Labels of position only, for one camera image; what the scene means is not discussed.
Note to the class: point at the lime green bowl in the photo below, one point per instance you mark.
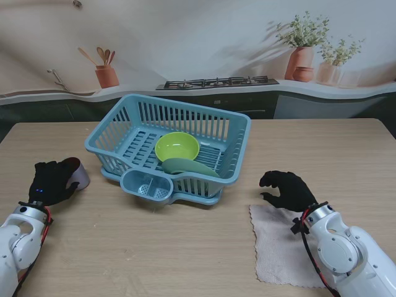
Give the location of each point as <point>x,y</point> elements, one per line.
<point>176,147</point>

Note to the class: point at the purple plastic cup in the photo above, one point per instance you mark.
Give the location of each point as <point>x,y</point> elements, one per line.
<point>81,176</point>

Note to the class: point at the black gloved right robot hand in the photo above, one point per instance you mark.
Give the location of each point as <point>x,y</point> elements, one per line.
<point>290,191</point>

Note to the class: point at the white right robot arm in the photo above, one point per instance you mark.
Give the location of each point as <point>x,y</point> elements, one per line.
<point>346,250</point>

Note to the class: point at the beige wiping cloth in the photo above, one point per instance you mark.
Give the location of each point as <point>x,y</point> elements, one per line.
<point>278,250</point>

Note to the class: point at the pale green plate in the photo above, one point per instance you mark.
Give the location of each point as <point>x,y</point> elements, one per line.
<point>188,167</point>

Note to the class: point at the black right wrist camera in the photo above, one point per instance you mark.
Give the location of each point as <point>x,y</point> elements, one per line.
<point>297,226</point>

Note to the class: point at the blue plastic dish rack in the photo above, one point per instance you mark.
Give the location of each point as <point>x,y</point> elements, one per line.
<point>148,148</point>

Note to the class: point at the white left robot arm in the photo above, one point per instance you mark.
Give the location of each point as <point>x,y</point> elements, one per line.
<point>15,244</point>

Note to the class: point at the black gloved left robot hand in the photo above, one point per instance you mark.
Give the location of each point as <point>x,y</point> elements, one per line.
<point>51,185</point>

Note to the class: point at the printed kitchen backdrop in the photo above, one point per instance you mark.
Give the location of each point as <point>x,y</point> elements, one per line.
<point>198,46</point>

